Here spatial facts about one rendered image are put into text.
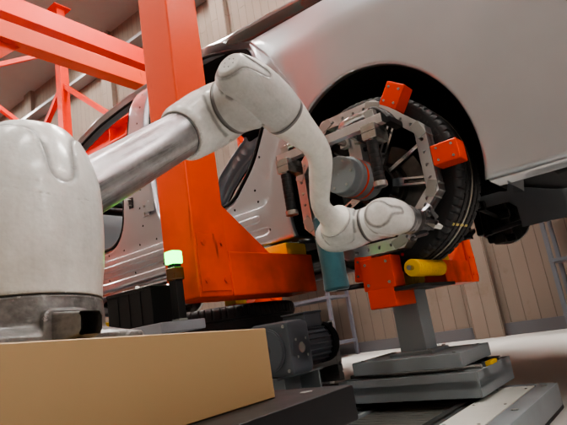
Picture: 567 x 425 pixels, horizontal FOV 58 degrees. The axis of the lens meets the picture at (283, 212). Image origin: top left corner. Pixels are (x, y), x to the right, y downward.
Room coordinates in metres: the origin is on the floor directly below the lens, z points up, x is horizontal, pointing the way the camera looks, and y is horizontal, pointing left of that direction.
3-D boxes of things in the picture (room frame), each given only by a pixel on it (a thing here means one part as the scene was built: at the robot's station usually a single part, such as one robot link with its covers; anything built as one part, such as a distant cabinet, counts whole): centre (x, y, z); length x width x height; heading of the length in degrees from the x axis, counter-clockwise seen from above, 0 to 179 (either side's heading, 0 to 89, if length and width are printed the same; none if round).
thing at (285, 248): (2.20, 0.03, 0.71); 0.14 x 0.14 x 0.05; 54
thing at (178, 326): (1.65, 0.51, 0.44); 0.43 x 0.17 x 0.03; 54
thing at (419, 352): (1.92, -0.41, 0.32); 0.40 x 0.30 x 0.28; 54
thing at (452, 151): (1.60, -0.56, 0.85); 0.09 x 0.08 x 0.07; 54
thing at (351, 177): (1.73, -0.26, 0.85); 0.21 x 0.14 x 0.14; 144
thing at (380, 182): (1.50, -0.30, 0.83); 0.04 x 0.04 x 0.16
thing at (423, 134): (1.79, -0.30, 0.85); 0.54 x 0.07 x 0.54; 54
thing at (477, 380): (1.92, -0.41, 0.13); 0.50 x 0.36 x 0.10; 54
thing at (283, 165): (1.72, -0.05, 0.93); 0.09 x 0.05 x 0.05; 144
